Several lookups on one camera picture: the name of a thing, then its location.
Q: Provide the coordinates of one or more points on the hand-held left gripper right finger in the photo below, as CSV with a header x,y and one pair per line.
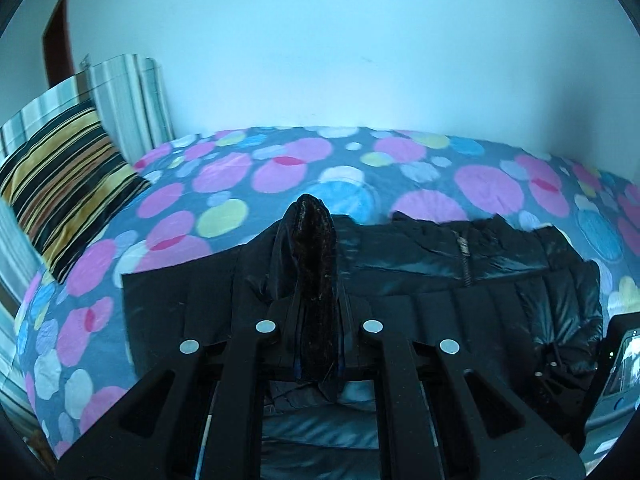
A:
x,y
382,352

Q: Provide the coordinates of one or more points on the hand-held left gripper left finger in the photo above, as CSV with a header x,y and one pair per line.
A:
x,y
257,352

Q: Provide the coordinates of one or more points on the black puffer jacket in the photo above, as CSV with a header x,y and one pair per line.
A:
x,y
425,270

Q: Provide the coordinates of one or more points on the dotted bed sheet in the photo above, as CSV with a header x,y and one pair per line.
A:
x,y
300,165

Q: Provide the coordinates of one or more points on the yellow black striped pillow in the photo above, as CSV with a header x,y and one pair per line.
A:
x,y
65,180

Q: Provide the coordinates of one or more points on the pale striped pillow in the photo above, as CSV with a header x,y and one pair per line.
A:
x,y
130,105

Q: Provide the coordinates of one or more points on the brown door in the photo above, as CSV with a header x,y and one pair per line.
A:
x,y
57,45

